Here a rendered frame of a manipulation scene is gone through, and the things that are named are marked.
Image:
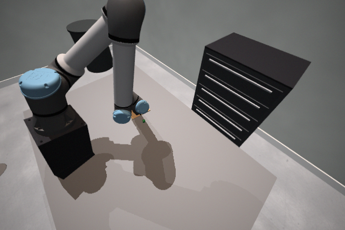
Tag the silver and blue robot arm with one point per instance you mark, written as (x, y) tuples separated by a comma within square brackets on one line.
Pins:
[(45, 88)]

